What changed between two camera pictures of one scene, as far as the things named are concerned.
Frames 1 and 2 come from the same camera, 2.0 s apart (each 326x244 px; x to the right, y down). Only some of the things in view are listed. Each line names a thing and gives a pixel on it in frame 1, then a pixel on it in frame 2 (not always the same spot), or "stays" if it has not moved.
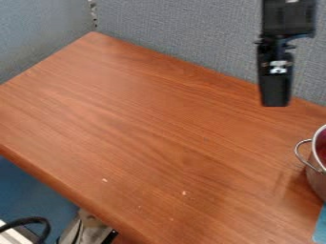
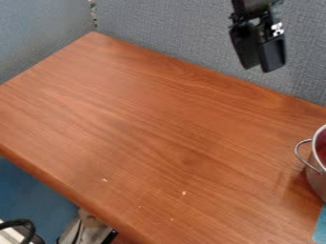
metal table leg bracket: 88,231 stays
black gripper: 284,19 → 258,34
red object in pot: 320,149 stays
